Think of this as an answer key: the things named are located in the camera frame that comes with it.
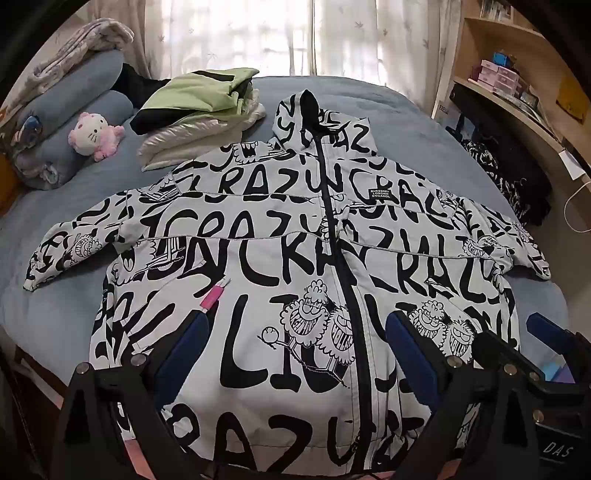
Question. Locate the pale patterned folded blanket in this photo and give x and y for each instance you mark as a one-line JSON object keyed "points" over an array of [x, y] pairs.
{"points": [[87, 41]]}

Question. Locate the small printed packets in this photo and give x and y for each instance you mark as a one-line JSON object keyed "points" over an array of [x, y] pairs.
{"points": [[535, 108]]}

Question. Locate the blue rolled duvet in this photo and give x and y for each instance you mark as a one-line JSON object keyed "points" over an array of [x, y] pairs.
{"points": [[83, 78]]}

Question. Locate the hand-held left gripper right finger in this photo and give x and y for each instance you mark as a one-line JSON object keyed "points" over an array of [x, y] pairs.
{"points": [[411, 355]]}

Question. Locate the green folded jacket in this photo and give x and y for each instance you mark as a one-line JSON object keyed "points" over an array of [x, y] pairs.
{"points": [[194, 92]]}

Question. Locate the pink white plush toy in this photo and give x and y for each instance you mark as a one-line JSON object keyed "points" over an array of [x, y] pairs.
{"points": [[90, 131]]}

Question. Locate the white black printed jacket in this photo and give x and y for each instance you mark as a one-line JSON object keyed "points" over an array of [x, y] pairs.
{"points": [[277, 258]]}

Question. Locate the white printed box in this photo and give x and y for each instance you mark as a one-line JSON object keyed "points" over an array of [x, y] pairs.
{"points": [[445, 110]]}

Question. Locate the white sheer curtain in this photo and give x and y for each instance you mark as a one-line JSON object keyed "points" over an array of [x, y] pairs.
{"points": [[277, 32]]}

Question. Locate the blue small box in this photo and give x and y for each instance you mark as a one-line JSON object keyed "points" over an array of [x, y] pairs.
{"points": [[503, 59]]}

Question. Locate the blue bed blanket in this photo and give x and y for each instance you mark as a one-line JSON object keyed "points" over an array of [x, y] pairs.
{"points": [[392, 110]]}

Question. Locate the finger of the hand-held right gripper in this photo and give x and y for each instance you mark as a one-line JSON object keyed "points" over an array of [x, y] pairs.
{"points": [[503, 353], [549, 332]]}

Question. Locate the black white printed garment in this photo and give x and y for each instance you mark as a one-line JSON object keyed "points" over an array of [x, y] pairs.
{"points": [[508, 166]]}

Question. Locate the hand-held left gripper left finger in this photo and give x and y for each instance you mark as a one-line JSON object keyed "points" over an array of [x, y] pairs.
{"points": [[184, 350]]}

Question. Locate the yellow envelope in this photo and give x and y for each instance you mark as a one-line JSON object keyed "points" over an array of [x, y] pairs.
{"points": [[571, 101]]}

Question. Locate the stack of pink boxes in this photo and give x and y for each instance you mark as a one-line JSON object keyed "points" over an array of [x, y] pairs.
{"points": [[501, 78]]}

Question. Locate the silver white folded jacket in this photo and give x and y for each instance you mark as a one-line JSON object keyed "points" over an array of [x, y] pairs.
{"points": [[194, 138]]}

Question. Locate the row of books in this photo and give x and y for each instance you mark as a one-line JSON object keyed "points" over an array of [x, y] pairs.
{"points": [[496, 10]]}

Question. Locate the orange wooden furniture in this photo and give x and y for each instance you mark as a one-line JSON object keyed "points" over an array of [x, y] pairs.
{"points": [[5, 184]]}

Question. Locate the wooden shelf unit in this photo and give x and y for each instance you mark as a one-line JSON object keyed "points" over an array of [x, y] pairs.
{"points": [[508, 41]]}

